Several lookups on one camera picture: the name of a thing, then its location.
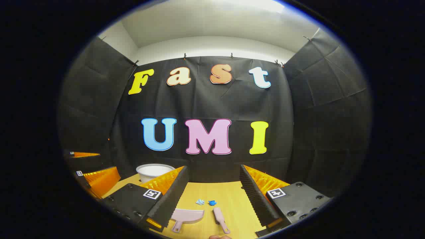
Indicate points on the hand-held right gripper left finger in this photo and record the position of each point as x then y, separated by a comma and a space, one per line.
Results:
172, 199

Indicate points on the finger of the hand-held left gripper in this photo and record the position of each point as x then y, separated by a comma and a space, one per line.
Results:
86, 162
83, 182

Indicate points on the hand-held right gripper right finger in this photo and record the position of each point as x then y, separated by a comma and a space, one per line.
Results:
255, 199

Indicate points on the small purple dustpan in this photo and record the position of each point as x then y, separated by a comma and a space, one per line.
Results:
187, 215

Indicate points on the light blue paper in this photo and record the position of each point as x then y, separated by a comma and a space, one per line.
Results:
200, 201

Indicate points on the white ribbed garbage bin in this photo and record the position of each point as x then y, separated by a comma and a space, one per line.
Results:
151, 172

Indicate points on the dark blue paper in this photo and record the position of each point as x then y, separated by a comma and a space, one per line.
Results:
212, 202

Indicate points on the small purple broom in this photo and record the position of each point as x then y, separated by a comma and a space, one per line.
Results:
219, 215

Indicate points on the wooden desktop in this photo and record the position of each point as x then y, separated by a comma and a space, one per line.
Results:
229, 199

